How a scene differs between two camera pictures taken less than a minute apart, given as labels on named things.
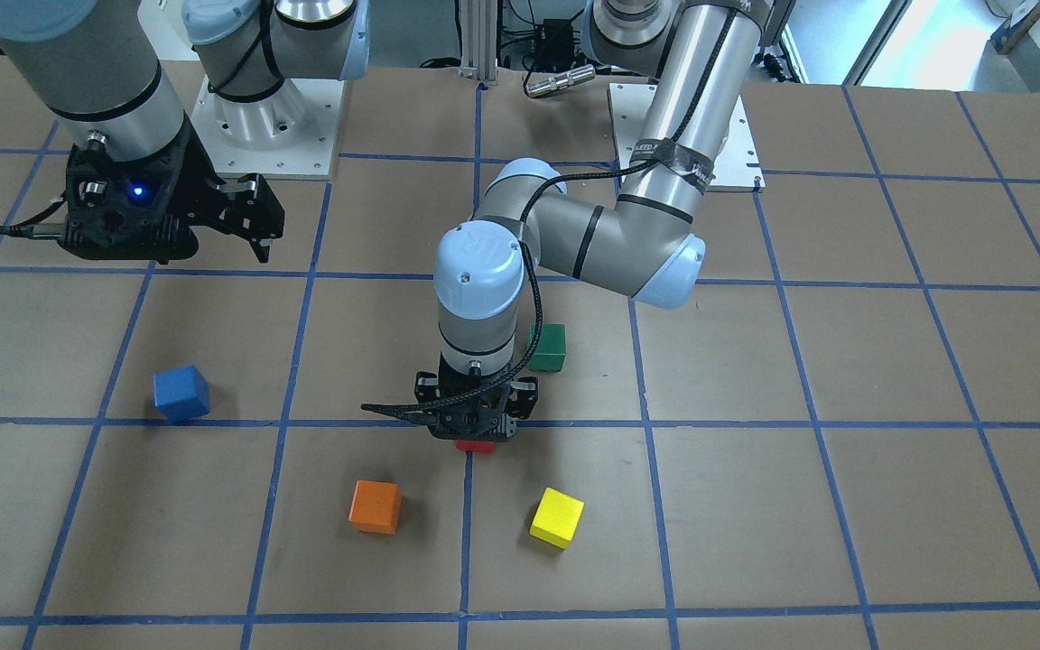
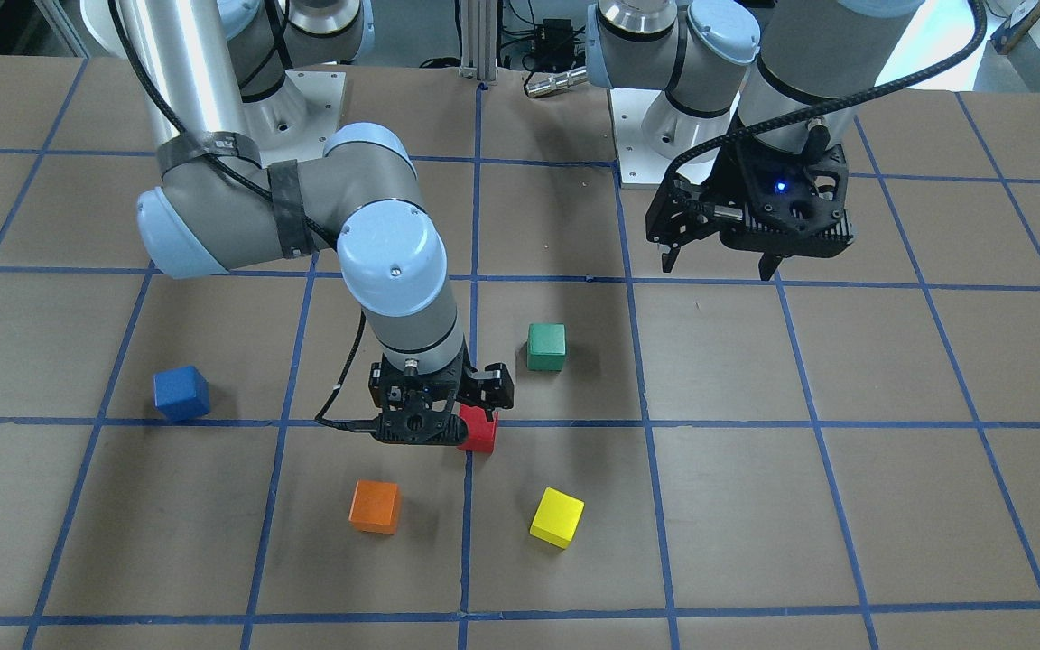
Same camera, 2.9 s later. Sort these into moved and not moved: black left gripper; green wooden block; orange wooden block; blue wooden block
Moved: black left gripper
Not moved: blue wooden block; green wooden block; orange wooden block
